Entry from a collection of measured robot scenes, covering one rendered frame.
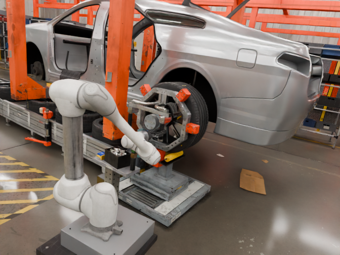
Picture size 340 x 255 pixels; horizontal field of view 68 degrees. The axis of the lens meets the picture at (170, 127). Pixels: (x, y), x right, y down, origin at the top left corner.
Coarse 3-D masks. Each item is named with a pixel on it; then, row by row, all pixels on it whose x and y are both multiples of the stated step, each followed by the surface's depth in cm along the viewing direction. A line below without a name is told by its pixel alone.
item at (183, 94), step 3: (183, 90) 205; (186, 90) 209; (180, 93) 207; (183, 93) 206; (186, 93) 205; (189, 93) 208; (177, 96) 209; (180, 96) 208; (183, 96) 206; (186, 96) 206; (180, 99) 208; (183, 99) 208; (186, 99) 213
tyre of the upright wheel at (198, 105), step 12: (156, 84) 230; (168, 84) 222; (180, 84) 223; (192, 96) 216; (192, 108) 213; (204, 108) 224; (192, 120) 215; (204, 120) 224; (204, 132) 233; (180, 144) 226; (192, 144) 230
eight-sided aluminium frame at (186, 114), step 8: (160, 88) 223; (144, 96) 230; (152, 96) 230; (184, 104) 212; (144, 112) 240; (184, 112) 208; (184, 120) 209; (144, 128) 242; (184, 128) 211; (184, 136) 212; (152, 144) 234; (160, 144) 230; (176, 144) 218
